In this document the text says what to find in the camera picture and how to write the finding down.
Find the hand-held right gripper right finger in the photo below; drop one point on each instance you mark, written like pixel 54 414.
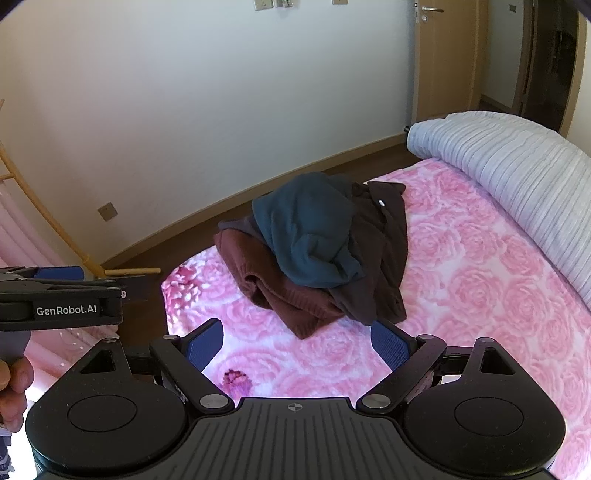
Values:
pixel 388 345

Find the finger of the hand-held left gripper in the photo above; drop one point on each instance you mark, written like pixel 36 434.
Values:
pixel 60 273
pixel 69 291

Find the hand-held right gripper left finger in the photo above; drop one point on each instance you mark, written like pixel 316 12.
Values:
pixel 207 344

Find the dark teal sweater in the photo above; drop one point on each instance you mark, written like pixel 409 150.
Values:
pixel 304 226

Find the wooden clothes rack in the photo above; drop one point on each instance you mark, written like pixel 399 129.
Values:
pixel 41 203

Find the person's left hand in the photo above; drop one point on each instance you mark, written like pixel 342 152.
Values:
pixel 16 383

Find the pink ribbed cloth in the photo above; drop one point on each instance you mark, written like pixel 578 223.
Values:
pixel 23 230

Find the reddish brown sweater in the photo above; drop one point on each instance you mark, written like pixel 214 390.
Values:
pixel 286 297

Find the dark brown garment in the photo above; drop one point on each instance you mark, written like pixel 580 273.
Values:
pixel 383 240

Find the pink floral blanket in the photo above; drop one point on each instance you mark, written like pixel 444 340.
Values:
pixel 485 286

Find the grey purple garment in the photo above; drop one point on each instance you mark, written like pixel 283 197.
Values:
pixel 238 225

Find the wooden baseboard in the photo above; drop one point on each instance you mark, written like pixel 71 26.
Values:
pixel 258 194

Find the white ribbed duvet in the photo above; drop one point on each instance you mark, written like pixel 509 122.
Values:
pixel 508 161

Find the wooden door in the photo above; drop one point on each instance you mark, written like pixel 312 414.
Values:
pixel 448 60

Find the brass wall socket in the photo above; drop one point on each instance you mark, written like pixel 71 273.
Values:
pixel 108 211

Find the wooden door frame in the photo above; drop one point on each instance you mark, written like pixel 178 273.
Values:
pixel 526 55

